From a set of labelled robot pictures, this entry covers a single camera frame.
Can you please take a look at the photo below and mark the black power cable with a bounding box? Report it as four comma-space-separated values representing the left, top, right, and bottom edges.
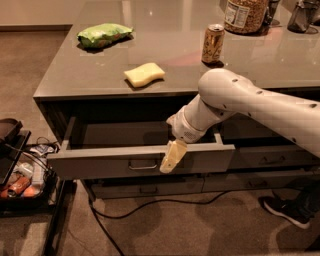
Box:
87, 190, 234, 256

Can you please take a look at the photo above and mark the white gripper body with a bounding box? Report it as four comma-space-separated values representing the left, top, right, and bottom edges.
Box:
166, 106, 206, 144

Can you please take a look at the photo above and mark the orange object on cart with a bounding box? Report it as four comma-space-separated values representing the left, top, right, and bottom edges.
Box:
0, 177, 31, 198

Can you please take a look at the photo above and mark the grey drawer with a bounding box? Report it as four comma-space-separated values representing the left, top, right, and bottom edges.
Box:
91, 176, 204, 199
49, 117, 235, 180
229, 145, 320, 169
219, 113, 284, 140
202, 169, 319, 192

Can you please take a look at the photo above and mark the green chip bag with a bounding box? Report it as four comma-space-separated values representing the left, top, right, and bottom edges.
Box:
77, 23, 133, 49

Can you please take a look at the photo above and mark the yellow sponge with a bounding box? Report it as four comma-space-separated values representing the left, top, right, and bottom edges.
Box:
124, 63, 165, 88

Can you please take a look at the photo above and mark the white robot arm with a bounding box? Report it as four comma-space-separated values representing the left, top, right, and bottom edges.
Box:
160, 68, 320, 173

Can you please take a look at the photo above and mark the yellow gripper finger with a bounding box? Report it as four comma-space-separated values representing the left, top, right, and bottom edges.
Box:
160, 139, 187, 174

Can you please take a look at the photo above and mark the black cart with clutter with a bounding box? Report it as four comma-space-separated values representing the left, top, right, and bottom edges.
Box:
0, 117, 74, 256

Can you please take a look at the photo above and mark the dark glass pitcher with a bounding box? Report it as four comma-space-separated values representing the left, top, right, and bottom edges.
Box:
287, 0, 320, 34

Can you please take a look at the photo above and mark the dark stemmed glass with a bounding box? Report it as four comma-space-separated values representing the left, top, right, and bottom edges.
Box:
264, 0, 280, 25

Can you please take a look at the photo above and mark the grey drawer cabinet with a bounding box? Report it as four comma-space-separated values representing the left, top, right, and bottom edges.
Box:
34, 0, 319, 199

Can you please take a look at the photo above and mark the large nut jar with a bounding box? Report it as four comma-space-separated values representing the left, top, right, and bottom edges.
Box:
224, 0, 268, 34

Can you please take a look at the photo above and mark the gold drink can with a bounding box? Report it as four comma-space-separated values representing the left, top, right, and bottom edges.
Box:
202, 24, 225, 64

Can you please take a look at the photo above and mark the black sneaker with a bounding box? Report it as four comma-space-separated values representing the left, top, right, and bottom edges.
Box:
262, 197, 310, 229

